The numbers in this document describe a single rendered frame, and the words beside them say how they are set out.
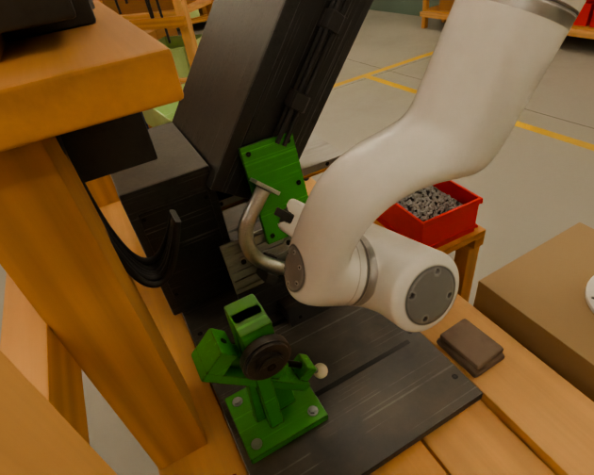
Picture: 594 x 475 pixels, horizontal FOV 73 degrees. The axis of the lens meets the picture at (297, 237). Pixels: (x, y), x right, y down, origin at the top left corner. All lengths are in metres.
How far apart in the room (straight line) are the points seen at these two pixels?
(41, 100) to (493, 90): 0.33
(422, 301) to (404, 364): 0.46
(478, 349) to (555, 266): 0.30
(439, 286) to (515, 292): 0.57
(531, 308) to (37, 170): 0.86
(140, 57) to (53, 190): 0.18
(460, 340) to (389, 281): 0.49
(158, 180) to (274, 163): 0.23
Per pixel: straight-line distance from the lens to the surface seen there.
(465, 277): 1.44
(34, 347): 0.54
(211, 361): 0.60
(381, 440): 0.78
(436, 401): 0.82
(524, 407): 0.85
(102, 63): 0.34
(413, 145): 0.36
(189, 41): 3.37
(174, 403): 0.71
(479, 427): 0.83
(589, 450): 0.85
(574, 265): 1.07
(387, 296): 0.39
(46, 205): 0.47
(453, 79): 0.36
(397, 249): 0.40
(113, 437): 2.04
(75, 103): 0.34
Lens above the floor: 1.60
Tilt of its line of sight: 38 degrees down
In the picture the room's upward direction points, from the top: 9 degrees counter-clockwise
